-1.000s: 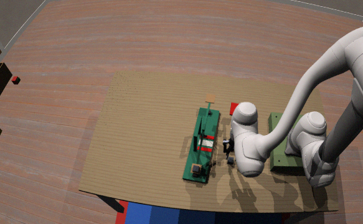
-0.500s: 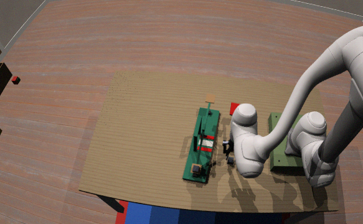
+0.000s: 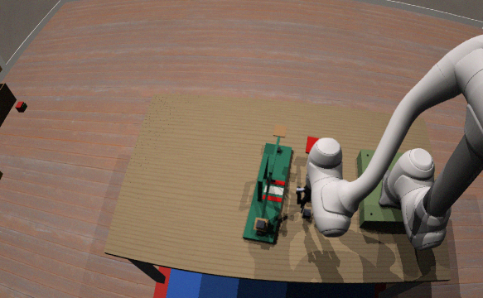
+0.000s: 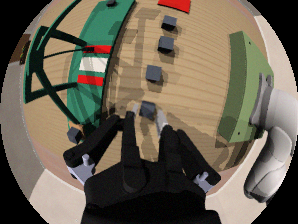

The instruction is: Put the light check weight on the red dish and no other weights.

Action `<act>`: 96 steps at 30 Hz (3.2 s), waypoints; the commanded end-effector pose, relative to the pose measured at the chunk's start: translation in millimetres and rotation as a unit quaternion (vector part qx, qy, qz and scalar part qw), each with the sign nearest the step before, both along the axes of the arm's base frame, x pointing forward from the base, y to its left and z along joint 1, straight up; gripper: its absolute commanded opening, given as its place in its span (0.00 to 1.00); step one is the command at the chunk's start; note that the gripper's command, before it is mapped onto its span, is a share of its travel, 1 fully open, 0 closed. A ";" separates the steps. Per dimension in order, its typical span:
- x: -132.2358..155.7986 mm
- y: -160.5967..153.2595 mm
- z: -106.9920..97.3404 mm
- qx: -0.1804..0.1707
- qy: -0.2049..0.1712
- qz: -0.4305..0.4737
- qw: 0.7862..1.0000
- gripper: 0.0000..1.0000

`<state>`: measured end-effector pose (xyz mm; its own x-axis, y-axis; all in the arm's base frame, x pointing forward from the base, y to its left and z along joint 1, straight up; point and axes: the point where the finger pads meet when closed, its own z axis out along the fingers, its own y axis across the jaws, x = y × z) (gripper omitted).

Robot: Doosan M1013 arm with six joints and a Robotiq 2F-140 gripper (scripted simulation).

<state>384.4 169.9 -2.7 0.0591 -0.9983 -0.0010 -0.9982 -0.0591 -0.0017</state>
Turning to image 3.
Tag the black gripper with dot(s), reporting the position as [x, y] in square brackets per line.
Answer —
[308, 195]

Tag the red flat square plate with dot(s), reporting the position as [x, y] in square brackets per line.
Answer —
[310, 142]

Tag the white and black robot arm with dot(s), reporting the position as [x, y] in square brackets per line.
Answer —
[425, 211]

